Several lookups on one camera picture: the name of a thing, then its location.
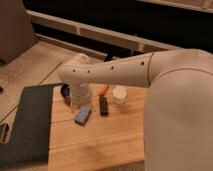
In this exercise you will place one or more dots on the black rectangular block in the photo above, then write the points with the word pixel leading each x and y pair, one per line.
pixel 103 105

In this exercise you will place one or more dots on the small black object on floor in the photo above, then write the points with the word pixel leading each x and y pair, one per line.
pixel 109 57

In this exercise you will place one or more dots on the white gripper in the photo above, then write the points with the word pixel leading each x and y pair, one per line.
pixel 80 94

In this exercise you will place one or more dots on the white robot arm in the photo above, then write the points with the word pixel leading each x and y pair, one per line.
pixel 178 109

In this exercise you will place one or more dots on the wooden board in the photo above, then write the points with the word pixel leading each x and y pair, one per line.
pixel 106 143

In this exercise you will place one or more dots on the orange carrot toy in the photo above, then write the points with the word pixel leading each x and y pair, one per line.
pixel 103 90

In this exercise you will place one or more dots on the blue sponge block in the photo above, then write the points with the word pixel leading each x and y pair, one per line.
pixel 82 115

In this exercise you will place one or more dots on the dark object at left edge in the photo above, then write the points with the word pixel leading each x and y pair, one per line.
pixel 4 130

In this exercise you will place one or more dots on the brown sofa corner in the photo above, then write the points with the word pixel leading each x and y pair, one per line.
pixel 16 31

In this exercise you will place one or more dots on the dark green mat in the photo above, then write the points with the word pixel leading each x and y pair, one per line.
pixel 29 140

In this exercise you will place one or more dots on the dark blue bowl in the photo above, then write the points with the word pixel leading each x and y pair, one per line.
pixel 65 91

